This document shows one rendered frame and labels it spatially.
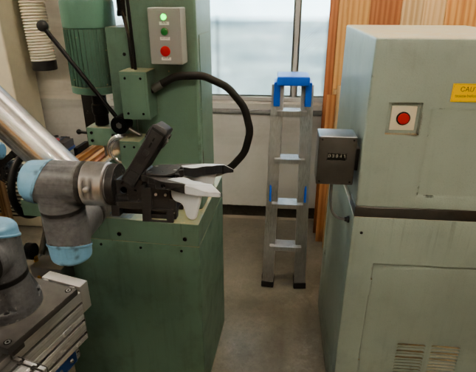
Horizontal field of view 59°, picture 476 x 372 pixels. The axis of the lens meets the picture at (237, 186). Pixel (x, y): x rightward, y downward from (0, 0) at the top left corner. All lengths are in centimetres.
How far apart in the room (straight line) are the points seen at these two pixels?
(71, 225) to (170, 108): 75
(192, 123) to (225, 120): 151
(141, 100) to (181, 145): 21
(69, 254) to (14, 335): 35
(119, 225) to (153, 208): 86
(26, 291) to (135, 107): 62
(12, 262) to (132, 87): 62
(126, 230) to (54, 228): 78
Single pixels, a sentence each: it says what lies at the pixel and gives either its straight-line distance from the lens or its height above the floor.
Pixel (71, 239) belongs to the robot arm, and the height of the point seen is 112.
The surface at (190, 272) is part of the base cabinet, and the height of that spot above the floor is 60.
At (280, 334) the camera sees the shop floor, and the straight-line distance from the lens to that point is 221.
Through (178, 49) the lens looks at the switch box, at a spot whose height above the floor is 137.
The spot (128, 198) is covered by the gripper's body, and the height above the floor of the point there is 120.
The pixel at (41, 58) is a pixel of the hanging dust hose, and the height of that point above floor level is 116.
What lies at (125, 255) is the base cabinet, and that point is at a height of 65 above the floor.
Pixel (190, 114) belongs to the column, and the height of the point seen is 115.
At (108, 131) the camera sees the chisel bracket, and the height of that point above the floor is 106.
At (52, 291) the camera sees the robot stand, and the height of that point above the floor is 82.
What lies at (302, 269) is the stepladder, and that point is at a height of 12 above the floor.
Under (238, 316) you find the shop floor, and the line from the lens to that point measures 230.
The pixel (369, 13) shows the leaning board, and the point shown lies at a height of 142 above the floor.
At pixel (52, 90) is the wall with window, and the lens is 327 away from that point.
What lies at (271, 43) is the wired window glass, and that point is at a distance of 290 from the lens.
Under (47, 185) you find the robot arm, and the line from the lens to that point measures 76.
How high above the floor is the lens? 151
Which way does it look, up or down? 24 degrees down
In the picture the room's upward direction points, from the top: straight up
